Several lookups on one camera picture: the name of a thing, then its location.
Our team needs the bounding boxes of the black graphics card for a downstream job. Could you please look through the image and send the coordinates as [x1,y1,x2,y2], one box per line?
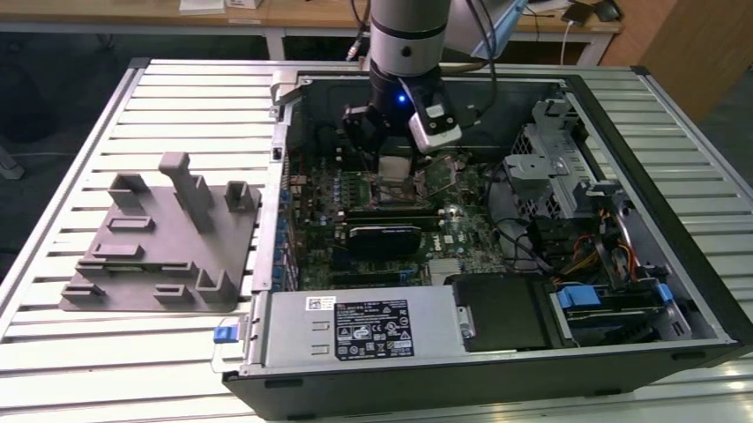
[345,223,424,259]

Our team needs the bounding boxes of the blue disk carrier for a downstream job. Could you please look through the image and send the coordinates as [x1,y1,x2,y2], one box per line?
[556,283,675,312]

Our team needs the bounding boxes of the grey parts rack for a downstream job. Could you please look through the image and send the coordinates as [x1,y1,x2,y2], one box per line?
[58,151,265,315]

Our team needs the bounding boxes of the black PC case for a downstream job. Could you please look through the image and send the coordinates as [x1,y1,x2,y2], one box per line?
[210,65,753,422]

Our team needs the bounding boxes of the white cable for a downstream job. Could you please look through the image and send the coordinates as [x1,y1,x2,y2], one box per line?
[557,18,577,66]

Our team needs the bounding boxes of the orange wire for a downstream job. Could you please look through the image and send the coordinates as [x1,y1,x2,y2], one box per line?
[573,233,641,277]

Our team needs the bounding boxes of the grey chair leg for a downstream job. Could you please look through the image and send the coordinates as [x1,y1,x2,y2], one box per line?
[0,143,29,181]

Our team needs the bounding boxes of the grey metal drive cage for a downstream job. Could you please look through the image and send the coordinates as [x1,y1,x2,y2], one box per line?
[500,99,629,224]

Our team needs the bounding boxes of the silver chipset heatsink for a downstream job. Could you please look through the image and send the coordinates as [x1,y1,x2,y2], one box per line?
[428,258,468,286]

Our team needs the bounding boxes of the green motherboard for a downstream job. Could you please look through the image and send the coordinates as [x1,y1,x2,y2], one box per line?
[285,145,511,292]

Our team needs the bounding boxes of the metal socket cover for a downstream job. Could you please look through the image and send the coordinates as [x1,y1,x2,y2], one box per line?
[419,152,472,198]

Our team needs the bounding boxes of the silver CPU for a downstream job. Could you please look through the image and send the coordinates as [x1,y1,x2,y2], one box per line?
[378,154,415,183]

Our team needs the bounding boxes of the wooden cabinet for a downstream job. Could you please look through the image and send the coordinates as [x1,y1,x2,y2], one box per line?
[600,0,753,122]

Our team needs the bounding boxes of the black power adapter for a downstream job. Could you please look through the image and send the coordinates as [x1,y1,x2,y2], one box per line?
[560,3,597,24]

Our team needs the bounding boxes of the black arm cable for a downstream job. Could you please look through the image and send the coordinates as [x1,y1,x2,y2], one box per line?
[464,0,501,129]

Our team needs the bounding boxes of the yellow wire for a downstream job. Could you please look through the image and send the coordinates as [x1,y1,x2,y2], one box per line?
[556,209,613,286]

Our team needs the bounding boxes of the black RAM slot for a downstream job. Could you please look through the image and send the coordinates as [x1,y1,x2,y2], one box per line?
[345,223,441,231]
[345,208,441,215]
[345,218,441,226]
[345,213,441,220]

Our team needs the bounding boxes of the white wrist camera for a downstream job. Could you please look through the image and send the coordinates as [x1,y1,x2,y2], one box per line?
[408,78,465,154]

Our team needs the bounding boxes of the grey power supply unit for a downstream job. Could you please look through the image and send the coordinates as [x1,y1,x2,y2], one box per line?
[258,288,467,369]

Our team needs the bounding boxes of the black computer mouse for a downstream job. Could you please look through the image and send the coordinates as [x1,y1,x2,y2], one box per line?
[595,0,624,22]

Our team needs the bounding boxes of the green RAM stick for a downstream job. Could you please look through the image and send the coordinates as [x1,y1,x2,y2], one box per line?
[101,263,192,271]

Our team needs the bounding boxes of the black plastic shroud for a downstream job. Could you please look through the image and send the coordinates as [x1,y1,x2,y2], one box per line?
[453,272,559,353]

